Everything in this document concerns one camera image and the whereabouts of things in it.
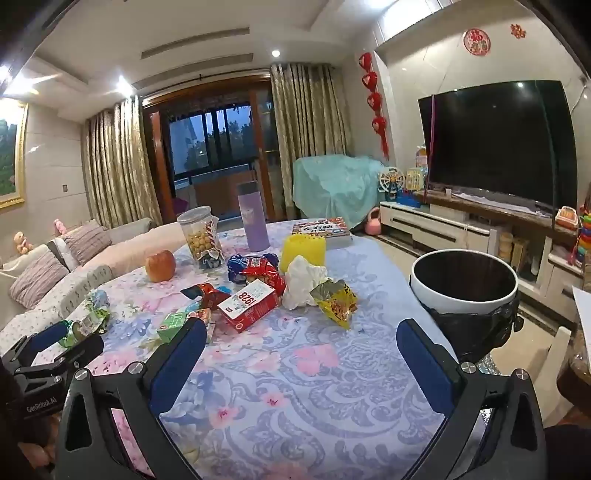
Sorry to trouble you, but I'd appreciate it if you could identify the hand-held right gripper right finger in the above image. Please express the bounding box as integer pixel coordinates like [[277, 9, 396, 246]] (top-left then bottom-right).
[[396, 318, 548, 480]]

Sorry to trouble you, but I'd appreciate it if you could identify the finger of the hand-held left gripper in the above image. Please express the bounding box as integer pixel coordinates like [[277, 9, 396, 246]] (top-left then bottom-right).
[[9, 320, 72, 365], [14, 333, 105, 384]]

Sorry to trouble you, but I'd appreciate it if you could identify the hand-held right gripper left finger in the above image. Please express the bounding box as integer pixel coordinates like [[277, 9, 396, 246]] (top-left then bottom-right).
[[55, 318, 207, 480]]

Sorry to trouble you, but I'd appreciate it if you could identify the green silver wrapper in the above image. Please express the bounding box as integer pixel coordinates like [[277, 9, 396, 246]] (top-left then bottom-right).
[[58, 318, 108, 348]]

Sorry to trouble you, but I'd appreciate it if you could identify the green drink carton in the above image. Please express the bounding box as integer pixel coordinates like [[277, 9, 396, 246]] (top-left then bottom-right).
[[157, 308, 215, 344]]

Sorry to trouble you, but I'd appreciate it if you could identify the green foil wrapper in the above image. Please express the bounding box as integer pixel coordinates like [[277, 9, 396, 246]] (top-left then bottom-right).
[[82, 290, 112, 324]]

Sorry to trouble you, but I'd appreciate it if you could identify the black bin bag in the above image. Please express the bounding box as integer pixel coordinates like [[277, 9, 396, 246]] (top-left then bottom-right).
[[411, 251, 525, 365]]

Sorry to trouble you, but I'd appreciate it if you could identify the red candy wrapper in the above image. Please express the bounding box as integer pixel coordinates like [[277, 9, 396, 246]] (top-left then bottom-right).
[[180, 283, 232, 313]]

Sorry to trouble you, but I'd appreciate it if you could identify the white round bin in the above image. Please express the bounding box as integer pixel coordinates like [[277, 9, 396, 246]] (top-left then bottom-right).
[[410, 249, 525, 365]]

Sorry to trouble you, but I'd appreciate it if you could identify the red and white box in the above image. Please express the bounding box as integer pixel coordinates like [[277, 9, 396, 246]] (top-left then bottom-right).
[[217, 279, 280, 334]]

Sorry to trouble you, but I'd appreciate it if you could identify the yellow snack wrapper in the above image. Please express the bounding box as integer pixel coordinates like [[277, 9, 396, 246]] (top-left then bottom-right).
[[309, 278, 359, 331]]

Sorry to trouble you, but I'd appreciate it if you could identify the red cookie wrapper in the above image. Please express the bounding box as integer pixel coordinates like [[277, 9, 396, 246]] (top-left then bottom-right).
[[240, 256, 287, 295]]

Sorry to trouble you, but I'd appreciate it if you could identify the white tissue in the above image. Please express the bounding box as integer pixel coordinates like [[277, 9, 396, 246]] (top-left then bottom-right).
[[281, 255, 329, 310]]

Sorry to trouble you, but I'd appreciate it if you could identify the yellow ribbed sponge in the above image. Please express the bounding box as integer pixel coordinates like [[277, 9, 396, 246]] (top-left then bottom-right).
[[281, 234, 327, 274]]

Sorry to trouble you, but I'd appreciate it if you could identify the person's left hand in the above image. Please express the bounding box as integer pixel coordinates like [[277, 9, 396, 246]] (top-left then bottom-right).
[[17, 442, 51, 472]]

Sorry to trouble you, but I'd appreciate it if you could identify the striped pink pillow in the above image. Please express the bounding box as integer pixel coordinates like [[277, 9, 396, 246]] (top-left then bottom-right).
[[9, 263, 70, 311], [62, 222, 112, 266]]

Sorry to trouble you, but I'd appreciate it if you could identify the red apple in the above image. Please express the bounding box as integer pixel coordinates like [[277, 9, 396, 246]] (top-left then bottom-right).
[[145, 250, 177, 281]]

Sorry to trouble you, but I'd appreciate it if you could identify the light fabric sofa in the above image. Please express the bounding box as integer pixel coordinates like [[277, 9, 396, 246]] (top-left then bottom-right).
[[0, 217, 195, 344]]

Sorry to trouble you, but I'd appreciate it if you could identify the clear snack jar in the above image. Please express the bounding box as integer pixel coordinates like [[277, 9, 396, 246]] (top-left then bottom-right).
[[177, 207, 222, 269]]

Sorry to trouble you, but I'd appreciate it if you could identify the floral tablecloth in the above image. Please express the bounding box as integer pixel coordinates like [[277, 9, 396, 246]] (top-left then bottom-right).
[[60, 217, 462, 480]]

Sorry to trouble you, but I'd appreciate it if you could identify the white television cabinet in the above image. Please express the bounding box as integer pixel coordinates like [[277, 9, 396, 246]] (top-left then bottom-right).
[[379, 189, 591, 315]]

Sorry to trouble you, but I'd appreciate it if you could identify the pink kettlebell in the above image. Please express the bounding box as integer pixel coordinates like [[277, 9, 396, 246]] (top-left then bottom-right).
[[365, 208, 386, 237]]

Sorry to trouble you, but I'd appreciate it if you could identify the purple drink bottle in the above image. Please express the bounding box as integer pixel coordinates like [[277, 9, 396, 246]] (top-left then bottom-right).
[[237, 181, 270, 253]]

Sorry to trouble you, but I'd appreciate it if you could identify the brown marble side table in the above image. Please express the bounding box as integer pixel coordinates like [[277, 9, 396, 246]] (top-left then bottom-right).
[[556, 323, 591, 416]]

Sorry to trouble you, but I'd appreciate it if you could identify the white paper sheet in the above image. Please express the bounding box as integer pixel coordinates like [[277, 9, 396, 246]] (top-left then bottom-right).
[[571, 285, 591, 374]]

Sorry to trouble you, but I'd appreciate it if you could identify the colourful cover book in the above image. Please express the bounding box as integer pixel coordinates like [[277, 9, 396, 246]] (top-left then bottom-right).
[[291, 217, 354, 250]]

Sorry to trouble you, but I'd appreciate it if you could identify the beige patterned curtain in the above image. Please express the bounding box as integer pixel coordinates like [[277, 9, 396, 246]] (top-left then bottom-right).
[[82, 99, 162, 229], [270, 64, 349, 222]]

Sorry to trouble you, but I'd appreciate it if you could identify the gold framed painting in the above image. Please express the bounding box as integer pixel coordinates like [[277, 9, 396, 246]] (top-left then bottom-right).
[[0, 99, 29, 210]]

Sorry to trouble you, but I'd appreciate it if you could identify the ferris wheel toy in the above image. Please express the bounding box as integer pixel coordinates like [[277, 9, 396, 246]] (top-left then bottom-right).
[[379, 166, 406, 201]]

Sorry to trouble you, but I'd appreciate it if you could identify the teal cover cloth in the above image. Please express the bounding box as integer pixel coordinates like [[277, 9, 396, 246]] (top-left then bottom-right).
[[292, 154, 393, 229]]

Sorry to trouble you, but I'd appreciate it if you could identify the toy telephone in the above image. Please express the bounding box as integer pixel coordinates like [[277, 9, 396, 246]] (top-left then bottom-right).
[[556, 205, 580, 229]]

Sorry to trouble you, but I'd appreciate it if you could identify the wooden glass sliding door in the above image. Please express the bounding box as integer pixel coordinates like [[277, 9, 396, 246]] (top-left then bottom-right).
[[142, 83, 287, 222]]

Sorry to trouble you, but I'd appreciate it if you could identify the black flat television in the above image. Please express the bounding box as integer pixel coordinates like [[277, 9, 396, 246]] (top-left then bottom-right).
[[418, 80, 580, 215]]

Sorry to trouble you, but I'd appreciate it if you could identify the red heart hanging decoration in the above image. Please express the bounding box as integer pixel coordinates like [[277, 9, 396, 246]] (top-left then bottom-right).
[[358, 52, 389, 160]]

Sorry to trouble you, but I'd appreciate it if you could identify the ring stacker toy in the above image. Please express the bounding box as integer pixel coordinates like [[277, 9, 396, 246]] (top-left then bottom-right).
[[573, 208, 591, 269]]

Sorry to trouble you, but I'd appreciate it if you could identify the round red wall decoration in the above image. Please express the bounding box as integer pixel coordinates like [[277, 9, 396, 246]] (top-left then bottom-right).
[[463, 28, 491, 56]]

